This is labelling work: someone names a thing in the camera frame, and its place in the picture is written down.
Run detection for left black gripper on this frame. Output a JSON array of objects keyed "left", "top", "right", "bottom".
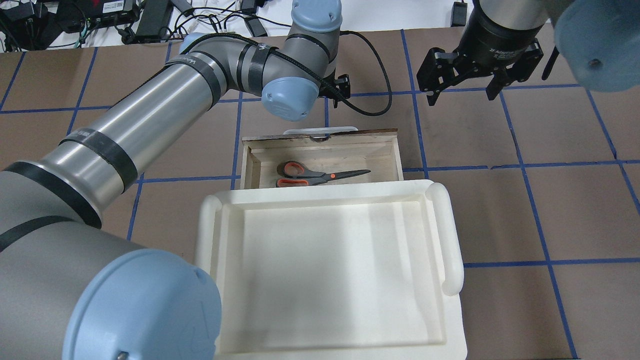
[{"left": 318, "top": 73, "right": 351, "bottom": 107}]

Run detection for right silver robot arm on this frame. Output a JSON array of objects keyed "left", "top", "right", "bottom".
[{"left": 416, "top": 0, "right": 640, "bottom": 106}]

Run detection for grey orange scissors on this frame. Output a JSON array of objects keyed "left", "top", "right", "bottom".
[{"left": 275, "top": 161, "right": 371, "bottom": 188}]

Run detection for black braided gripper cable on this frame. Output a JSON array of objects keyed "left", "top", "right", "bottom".
[{"left": 180, "top": 30, "right": 394, "bottom": 118}]

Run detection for white drawer handle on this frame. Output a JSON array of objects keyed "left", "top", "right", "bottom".
[{"left": 282, "top": 126, "right": 359, "bottom": 137}]

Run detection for wooden drawer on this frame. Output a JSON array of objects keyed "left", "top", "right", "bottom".
[{"left": 237, "top": 129, "right": 404, "bottom": 190}]

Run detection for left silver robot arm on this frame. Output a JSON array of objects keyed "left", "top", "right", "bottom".
[{"left": 0, "top": 0, "right": 345, "bottom": 360}]

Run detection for near black power adapter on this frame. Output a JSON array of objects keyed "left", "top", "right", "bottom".
[{"left": 450, "top": 0, "right": 467, "bottom": 28}]

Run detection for white plastic tray box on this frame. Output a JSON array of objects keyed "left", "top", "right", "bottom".
[{"left": 194, "top": 179, "right": 468, "bottom": 360}]

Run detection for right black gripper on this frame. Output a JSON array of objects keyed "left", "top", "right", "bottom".
[{"left": 416, "top": 38, "right": 544, "bottom": 107}]

